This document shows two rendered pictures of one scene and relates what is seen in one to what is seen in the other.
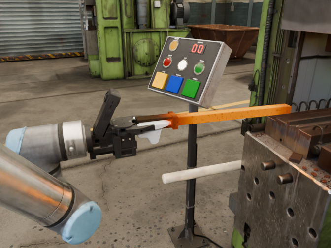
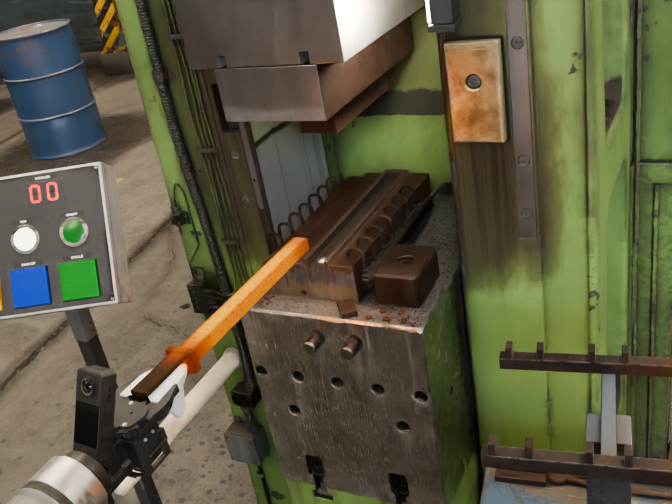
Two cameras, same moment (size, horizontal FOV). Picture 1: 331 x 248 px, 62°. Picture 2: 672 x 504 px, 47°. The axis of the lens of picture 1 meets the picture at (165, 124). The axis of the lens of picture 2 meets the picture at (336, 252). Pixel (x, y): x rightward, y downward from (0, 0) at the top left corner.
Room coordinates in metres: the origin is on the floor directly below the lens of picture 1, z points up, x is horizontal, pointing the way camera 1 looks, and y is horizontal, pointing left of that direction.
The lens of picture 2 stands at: (-0.18, 0.41, 1.66)
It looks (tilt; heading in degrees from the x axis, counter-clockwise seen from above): 27 degrees down; 318
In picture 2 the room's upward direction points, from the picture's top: 11 degrees counter-clockwise
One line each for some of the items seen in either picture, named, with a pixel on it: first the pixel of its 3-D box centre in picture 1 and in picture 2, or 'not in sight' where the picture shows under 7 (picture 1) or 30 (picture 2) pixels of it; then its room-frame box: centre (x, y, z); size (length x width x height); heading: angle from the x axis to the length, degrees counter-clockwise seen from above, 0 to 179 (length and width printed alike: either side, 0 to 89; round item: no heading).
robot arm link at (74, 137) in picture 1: (76, 140); (71, 494); (0.59, 0.21, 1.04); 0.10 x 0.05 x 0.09; 17
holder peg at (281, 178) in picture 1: (284, 178); (350, 348); (0.68, -0.35, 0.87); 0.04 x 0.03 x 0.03; 108
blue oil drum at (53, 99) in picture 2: not in sight; (50, 89); (5.36, -2.05, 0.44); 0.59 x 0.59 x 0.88
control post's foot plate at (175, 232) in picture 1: (187, 231); not in sight; (1.32, -0.14, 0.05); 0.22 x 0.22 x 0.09; 18
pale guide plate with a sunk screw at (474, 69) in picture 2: not in sight; (476, 92); (0.55, -0.61, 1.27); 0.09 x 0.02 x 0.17; 18
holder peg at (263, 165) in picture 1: (267, 165); (313, 342); (0.75, -0.32, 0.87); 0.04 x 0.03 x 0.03; 108
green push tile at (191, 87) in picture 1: (191, 88); (80, 280); (1.16, -0.11, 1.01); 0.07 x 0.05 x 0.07; 43
